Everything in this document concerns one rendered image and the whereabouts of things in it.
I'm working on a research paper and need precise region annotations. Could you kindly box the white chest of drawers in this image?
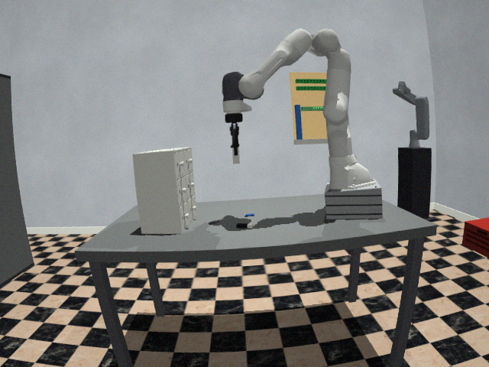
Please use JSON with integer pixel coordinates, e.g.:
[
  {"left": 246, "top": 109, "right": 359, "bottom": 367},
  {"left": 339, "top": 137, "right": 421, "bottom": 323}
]
[{"left": 133, "top": 147, "right": 195, "bottom": 234}]

